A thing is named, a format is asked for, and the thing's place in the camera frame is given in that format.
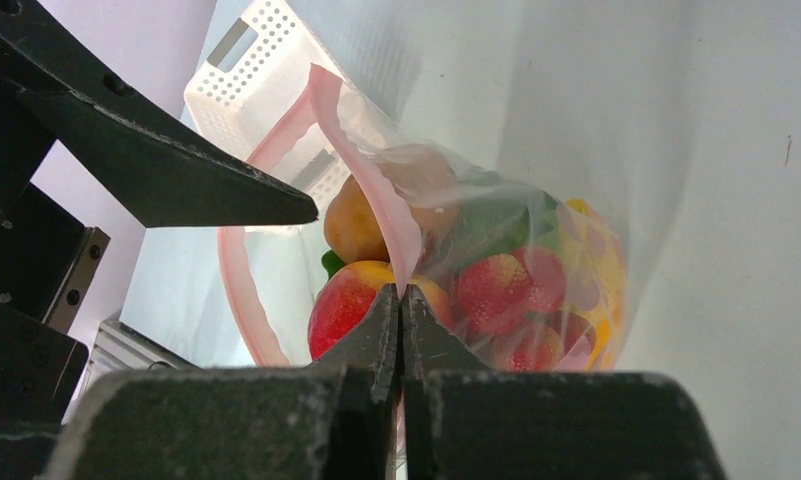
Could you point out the grey aluminium frame rail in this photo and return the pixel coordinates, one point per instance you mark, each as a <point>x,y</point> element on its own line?
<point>120,347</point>

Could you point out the red toy strawberry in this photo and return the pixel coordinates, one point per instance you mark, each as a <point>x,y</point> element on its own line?
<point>497,292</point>
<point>543,342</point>

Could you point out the red toy apple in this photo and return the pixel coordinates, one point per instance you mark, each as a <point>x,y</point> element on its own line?
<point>347,297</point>

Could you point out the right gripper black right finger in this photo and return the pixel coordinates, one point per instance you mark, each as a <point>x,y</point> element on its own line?
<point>446,403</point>

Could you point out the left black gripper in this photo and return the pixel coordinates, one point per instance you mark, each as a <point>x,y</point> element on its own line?
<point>40,242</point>

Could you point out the white perforated plastic basket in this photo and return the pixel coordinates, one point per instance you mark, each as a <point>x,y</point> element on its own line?
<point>259,97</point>

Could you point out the clear zip top bag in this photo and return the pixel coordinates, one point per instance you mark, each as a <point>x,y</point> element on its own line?
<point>402,233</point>

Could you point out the brown toy potato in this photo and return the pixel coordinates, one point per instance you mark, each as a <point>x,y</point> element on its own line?
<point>351,229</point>

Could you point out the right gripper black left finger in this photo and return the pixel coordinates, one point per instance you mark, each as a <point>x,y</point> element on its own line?
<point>361,430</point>

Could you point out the yellow toy lemon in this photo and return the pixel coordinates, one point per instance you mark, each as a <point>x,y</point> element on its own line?
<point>596,277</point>

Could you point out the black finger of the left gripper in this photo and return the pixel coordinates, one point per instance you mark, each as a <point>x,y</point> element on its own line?
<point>54,90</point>

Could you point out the green toy lettuce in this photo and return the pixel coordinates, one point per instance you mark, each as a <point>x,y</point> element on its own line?
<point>489,222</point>

